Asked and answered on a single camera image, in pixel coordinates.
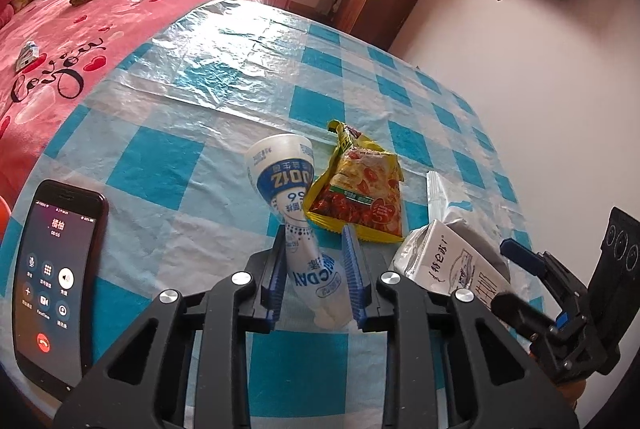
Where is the orange plastic trash bucket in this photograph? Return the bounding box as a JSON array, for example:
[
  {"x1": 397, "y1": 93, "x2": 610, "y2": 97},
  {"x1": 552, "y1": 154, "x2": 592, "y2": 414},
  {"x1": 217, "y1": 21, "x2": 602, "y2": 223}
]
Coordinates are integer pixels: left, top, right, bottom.
[{"x1": 0, "y1": 197, "x2": 11, "y2": 239}]

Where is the blue white checkered tablecloth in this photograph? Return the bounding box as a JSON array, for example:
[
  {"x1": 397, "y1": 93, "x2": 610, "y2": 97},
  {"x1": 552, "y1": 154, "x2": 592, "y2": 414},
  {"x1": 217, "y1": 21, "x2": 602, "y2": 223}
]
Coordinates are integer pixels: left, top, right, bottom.
[{"x1": 1, "y1": 0, "x2": 528, "y2": 417}]

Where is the pink lower pillow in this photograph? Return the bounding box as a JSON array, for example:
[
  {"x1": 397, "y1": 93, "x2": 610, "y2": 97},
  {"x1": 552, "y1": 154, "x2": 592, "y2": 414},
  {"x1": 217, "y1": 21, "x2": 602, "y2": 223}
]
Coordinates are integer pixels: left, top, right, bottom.
[{"x1": 0, "y1": 4, "x2": 14, "y2": 29}]

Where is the pink love you bedspread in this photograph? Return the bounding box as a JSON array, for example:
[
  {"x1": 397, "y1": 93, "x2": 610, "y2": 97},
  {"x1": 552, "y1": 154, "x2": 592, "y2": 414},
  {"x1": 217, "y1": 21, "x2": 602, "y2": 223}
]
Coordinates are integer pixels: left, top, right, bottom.
[{"x1": 1, "y1": 0, "x2": 291, "y2": 204}]

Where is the white silver wrapper bag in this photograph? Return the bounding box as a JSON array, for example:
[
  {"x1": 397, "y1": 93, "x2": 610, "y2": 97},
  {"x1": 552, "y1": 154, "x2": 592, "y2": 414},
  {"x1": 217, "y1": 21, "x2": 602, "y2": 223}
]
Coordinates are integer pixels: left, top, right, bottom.
[{"x1": 390, "y1": 171, "x2": 513, "y2": 305}]

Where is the blue white packet on bed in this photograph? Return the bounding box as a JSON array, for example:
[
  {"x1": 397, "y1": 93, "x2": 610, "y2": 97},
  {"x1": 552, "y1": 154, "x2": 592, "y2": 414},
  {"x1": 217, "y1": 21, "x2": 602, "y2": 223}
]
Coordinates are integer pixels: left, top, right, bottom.
[{"x1": 14, "y1": 40, "x2": 40, "y2": 74}]

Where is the black smartphone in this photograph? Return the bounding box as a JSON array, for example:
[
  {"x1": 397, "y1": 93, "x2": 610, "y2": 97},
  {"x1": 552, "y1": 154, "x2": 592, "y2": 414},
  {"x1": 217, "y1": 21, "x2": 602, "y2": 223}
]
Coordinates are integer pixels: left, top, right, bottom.
[{"x1": 12, "y1": 180, "x2": 108, "y2": 401}]

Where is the yellow snack bag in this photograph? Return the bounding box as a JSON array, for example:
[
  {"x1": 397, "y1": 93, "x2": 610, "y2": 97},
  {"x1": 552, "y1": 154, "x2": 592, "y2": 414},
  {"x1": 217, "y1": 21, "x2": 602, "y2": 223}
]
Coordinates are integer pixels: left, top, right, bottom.
[{"x1": 303, "y1": 120, "x2": 404, "y2": 244}]

